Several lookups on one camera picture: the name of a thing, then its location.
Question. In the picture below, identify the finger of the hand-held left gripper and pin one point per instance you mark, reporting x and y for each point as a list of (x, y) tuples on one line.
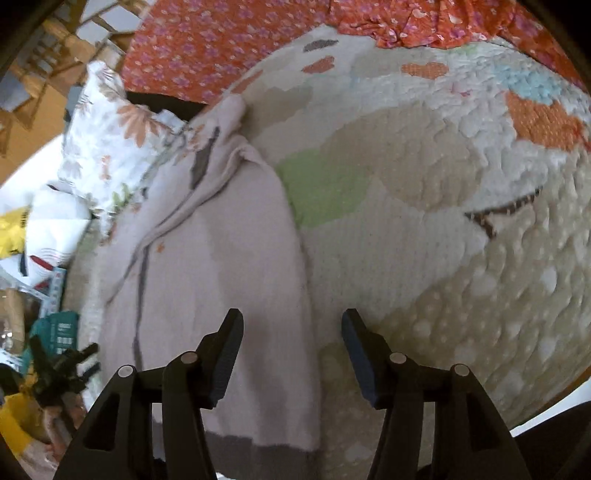
[(69, 364)]

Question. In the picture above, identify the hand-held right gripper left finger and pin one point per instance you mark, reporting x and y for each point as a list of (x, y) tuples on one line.
[(225, 357)]

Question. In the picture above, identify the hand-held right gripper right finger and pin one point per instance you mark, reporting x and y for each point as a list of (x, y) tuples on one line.
[(358, 355)]

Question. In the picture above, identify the pale pink knitted garment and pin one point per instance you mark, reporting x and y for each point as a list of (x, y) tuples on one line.
[(207, 258)]

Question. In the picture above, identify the teal box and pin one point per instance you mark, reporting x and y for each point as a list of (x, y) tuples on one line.
[(57, 332)]

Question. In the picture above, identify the yellow cloth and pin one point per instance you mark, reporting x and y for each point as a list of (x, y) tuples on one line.
[(18, 422)]

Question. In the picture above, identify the white and yellow bag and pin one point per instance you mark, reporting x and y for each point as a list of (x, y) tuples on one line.
[(41, 235)]

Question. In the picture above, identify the patchwork quilted bedspread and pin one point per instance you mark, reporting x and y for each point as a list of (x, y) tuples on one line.
[(415, 207)]

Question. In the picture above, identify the white floral pillow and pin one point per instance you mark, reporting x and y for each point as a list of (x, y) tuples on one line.
[(111, 152)]

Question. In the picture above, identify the orange floral bedsheet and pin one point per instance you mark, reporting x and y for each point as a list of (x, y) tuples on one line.
[(221, 50)]

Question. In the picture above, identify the wooden chair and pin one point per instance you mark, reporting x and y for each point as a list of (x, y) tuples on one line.
[(46, 55)]

